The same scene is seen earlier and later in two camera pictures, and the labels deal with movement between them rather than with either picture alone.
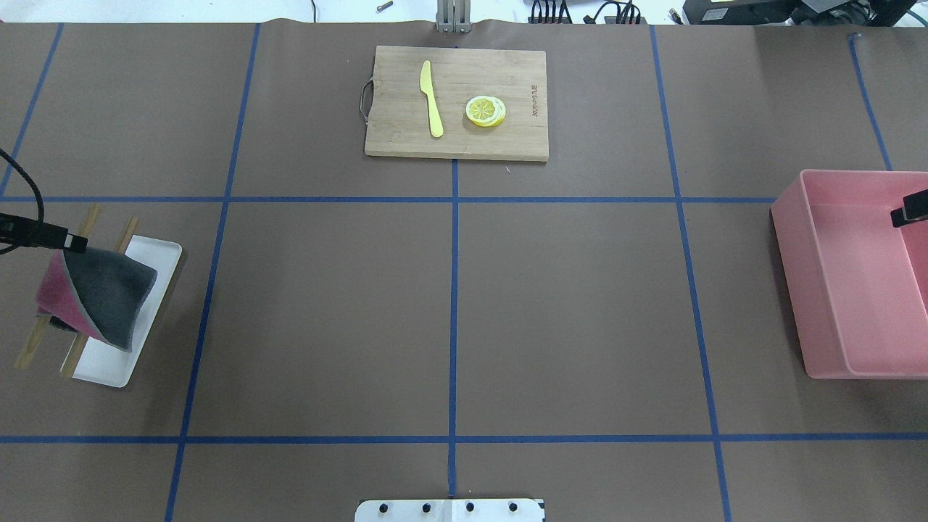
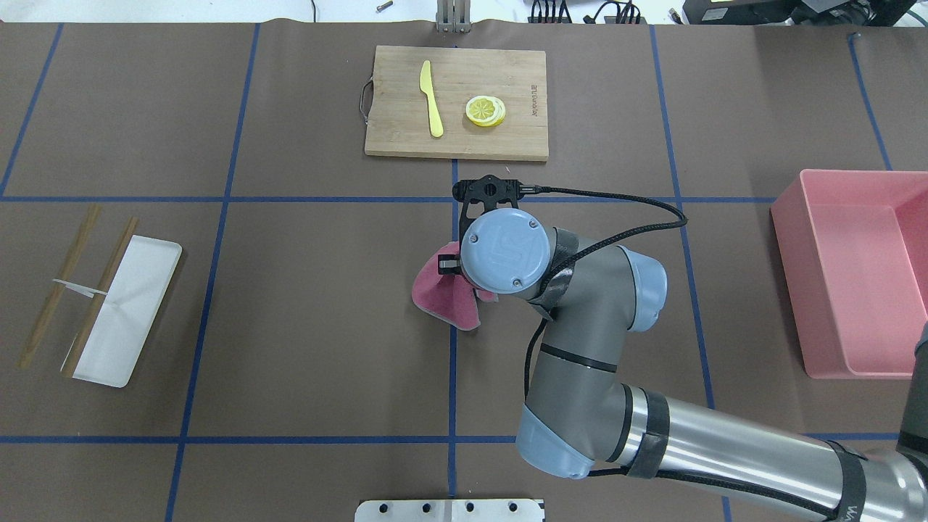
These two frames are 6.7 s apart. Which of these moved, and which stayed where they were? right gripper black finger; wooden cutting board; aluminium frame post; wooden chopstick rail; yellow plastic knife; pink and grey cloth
Moved: right gripper black finger; pink and grey cloth
Stayed: wooden chopstick rail; aluminium frame post; yellow plastic knife; wooden cutting board
